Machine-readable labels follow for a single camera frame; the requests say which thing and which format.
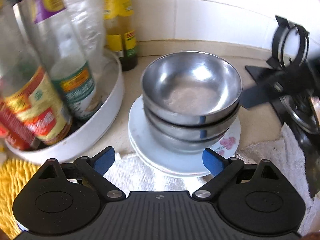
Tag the aluminium foil sheet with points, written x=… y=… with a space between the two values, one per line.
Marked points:
x=140 y=177

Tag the small plate with purple flower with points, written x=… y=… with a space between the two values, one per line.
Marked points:
x=175 y=162

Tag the white round tray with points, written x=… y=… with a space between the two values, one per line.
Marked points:
x=105 y=115

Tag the white towel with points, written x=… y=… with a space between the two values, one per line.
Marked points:
x=275 y=155

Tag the stainless steel bowl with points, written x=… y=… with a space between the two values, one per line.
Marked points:
x=190 y=87
x=190 y=145
x=190 y=131

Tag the yellow cap sauce bottle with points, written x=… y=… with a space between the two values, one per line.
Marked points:
x=45 y=110

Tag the black gas stove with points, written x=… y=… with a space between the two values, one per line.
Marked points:
x=305 y=145

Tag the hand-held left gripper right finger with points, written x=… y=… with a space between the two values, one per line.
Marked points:
x=212 y=161

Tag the yellow chenille mat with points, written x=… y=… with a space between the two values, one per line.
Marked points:
x=10 y=185

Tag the metal stove burner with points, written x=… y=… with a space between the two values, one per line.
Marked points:
x=302 y=115

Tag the clear plastic bottle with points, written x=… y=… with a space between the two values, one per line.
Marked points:
x=85 y=17

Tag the clear bottle green label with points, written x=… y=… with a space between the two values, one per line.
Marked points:
x=75 y=90

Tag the white floral rim plate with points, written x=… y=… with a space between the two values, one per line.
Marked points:
x=142 y=159
x=160 y=171

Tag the yellow label oil bottle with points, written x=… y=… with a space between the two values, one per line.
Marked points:
x=113 y=17
x=130 y=42

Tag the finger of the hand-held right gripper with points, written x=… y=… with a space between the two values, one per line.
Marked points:
x=260 y=95

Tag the black pan support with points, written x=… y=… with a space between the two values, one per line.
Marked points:
x=277 y=42

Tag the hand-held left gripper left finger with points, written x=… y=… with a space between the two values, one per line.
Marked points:
x=105 y=160

